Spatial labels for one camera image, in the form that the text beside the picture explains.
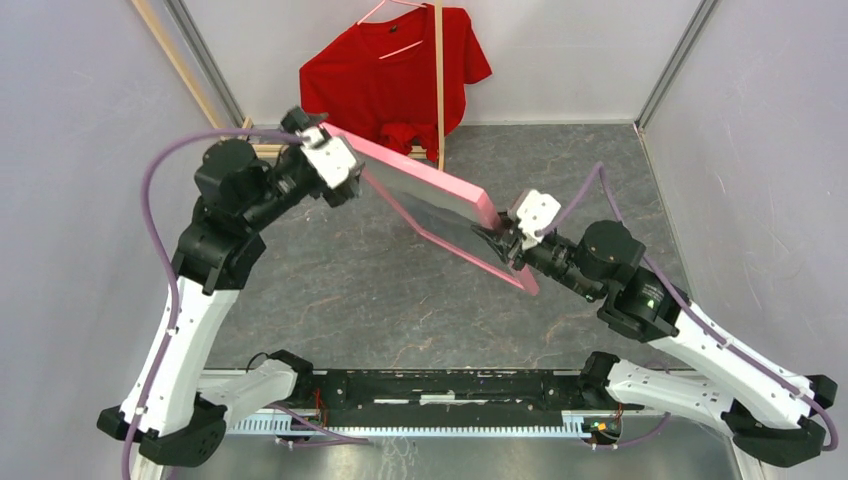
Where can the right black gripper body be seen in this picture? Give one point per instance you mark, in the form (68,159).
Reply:
(552,255)

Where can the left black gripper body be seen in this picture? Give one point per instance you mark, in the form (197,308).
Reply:
(295,160)

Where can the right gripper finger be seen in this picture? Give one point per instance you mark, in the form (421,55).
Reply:
(494,239)
(513,258)

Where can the pink wooden picture frame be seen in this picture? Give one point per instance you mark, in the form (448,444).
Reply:
(381,160)

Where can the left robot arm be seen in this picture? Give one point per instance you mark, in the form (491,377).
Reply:
(199,291)

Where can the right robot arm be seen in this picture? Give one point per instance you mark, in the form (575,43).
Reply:
(770,413)

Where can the wooden clothes rack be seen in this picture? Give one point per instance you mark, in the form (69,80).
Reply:
(173,29)

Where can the red t-shirt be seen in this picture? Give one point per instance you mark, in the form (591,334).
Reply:
(392,102)

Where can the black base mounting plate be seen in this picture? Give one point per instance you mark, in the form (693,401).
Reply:
(429,398)

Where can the pink clothes hanger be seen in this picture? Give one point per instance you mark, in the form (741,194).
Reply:
(392,27)

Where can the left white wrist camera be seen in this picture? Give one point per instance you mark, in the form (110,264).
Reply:
(332,157)

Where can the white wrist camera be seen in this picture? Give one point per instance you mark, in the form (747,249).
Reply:
(332,157)
(533,211)

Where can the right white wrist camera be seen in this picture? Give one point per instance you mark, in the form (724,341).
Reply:
(533,211)

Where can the aluminium rail frame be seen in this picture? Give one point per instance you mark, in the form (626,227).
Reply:
(350,406)

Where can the white slotted cable duct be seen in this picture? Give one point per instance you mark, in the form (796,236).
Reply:
(276,423)

